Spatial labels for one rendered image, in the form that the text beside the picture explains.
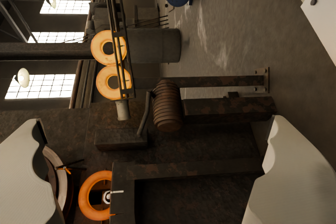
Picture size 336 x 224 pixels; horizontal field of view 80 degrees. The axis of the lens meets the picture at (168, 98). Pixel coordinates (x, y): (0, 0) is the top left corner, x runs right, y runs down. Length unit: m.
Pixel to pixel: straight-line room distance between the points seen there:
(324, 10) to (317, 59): 0.50
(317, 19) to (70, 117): 1.15
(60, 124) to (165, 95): 0.64
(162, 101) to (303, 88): 0.53
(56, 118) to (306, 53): 1.20
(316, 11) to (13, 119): 1.34
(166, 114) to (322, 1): 0.62
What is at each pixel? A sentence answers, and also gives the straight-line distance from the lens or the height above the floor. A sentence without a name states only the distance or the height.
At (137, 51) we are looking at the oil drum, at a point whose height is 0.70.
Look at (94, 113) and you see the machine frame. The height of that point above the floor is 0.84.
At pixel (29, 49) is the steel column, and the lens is 5.56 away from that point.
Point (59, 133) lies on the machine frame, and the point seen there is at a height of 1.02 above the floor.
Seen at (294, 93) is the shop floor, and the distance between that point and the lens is 0.91.
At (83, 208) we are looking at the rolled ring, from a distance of 0.94.
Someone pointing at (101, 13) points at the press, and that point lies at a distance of 8.81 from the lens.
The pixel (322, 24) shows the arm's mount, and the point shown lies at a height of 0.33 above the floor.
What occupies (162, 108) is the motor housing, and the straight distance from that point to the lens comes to 0.83.
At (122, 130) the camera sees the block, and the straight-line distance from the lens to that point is 0.96.
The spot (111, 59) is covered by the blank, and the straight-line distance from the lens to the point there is 0.94.
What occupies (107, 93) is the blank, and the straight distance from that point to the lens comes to 0.93.
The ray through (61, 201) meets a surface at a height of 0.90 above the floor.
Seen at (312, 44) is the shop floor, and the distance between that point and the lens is 0.85.
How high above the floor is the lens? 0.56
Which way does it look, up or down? 6 degrees down
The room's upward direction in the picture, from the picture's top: 92 degrees counter-clockwise
